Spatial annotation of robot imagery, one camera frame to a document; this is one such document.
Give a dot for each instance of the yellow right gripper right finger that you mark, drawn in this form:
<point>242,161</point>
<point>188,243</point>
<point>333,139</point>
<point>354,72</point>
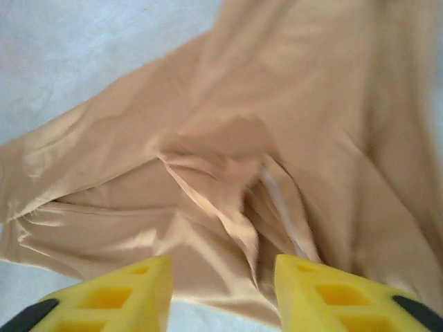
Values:
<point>311,311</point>

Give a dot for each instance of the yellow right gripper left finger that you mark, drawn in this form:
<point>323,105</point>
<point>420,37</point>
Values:
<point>138,311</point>

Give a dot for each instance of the tan t-shirt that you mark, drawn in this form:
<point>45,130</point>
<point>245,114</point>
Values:
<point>277,103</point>

